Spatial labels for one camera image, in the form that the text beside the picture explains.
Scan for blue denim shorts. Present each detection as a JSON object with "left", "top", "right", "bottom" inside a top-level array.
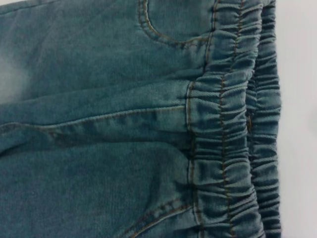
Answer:
[{"left": 0, "top": 0, "right": 284, "bottom": 238}]

